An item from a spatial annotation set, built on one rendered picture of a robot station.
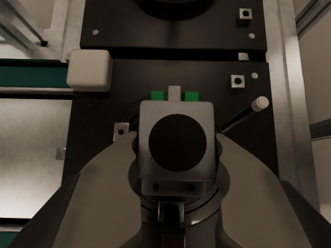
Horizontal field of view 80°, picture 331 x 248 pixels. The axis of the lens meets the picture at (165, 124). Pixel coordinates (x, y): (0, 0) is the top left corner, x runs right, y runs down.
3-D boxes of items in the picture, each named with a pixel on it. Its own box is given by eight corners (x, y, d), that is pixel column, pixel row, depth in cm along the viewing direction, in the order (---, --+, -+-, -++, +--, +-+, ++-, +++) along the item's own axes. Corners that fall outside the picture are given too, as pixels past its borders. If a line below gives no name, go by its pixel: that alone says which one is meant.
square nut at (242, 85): (242, 90, 24) (245, 87, 23) (228, 90, 24) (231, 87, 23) (241, 78, 24) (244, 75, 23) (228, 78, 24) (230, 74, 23)
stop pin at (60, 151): (80, 161, 26) (65, 160, 23) (71, 161, 26) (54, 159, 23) (81, 150, 27) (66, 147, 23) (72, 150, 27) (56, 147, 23)
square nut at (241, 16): (249, 24, 26) (252, 18, 25) (237, 24, 26) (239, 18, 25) (248, 14, 26) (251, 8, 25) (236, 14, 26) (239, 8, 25)
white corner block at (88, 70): (114, 97, 26) (105, 85, 22) (79, 96, 26) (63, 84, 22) (117, 65, 27) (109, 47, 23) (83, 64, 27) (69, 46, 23)
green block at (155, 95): (164, 118, 21) (164, 104, 16) (153, 118, 21) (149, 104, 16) (165, 108, 21) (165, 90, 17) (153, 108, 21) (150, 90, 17)
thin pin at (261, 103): (228, 131, 21) (270, 108, 13) (220, 131, 21) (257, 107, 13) (228, 124, 21) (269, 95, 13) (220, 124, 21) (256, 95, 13)
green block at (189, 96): (191, 119, 21) (199, 105, 16) (180, 119, 21) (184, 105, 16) (191, 108, 21) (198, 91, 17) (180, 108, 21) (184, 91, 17)
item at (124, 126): (130, 144, 21) (128, 142, 19) (116, 143, 21) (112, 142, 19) (131, 125, 21) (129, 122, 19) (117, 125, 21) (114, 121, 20)
